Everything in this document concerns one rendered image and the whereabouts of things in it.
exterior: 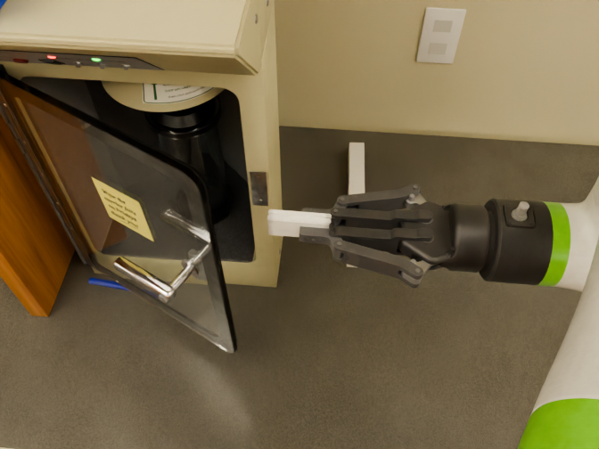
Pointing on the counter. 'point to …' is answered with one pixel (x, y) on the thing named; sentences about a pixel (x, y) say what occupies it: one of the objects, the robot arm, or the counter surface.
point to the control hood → (141, 31)
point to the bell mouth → (159, 95)
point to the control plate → (77, 59)
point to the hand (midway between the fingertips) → (299, 224)
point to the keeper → (258, 188)
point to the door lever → (155, 278)
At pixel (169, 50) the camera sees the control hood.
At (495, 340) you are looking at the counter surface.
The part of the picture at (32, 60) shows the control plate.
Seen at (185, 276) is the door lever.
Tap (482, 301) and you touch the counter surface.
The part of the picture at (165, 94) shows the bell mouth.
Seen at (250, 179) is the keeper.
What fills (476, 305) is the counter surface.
